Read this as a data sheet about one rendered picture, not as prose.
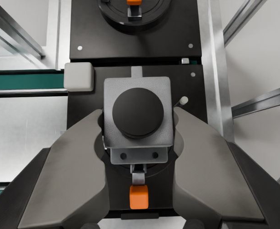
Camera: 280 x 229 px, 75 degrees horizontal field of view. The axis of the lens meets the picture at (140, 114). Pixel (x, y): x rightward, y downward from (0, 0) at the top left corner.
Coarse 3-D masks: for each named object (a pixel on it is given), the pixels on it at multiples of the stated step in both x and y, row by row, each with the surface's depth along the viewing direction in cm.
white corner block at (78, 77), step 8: (72, 64) 30; (80, 64) 30; (88, 64) 31; (64, 72) 30; (72, 72) 30; (80, 72) 30; (88, 72) 30; (64, 80) 30; (72, 80) 30; (80, 80) 30; (88, 80) 30; (72, 88) 30; (80, 88) 30; (88, 88) 30
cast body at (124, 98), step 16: (112, 80) 12; (128, 80) 12; (144, 80) 12; (160, 80) 12; (112, 96) 12; (128, 96) 11; (144, 96) 11; (160, 96) 12; (112, 112) 11; (128, 112) 10; (144, 112) 10; (160, 112) 10; (112, 128) 11; (128, 128) 10; (144, 128) 10; (160, 128) 11; (112, 144) 11; (128, 144) 11; (144, 144) 11; (160, 144) 11; (112, 160) 14; (128, 160) 14; (144, 160) 14; (160, 160) 14
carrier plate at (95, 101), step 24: (96, 72) 32; (120, 72) 32; (144, 72) 32; (168, 72) 32; (192, 72) 33; (72, 96) 32; (96, 96) 32; (192, 96) 32; (72, 120) 31; (168, 168) 30; (120, 192) 29; (168, 192) 29
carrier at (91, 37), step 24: (72, 0) 35; (96, 0) 35; (120, 0) 33; (144, 0) 33; (168, 0) 33; (192, 0) 35; (72, 24) 34; (96, 24) 34; (120, 24) 32; (144, 24) 32; (168, 24) 34; (192, 24) 34; (72, 48) 33; (96, 48) 33; (120, 48) 33; (144, 48) 33; (168, 48) 33; (192, 48) 33
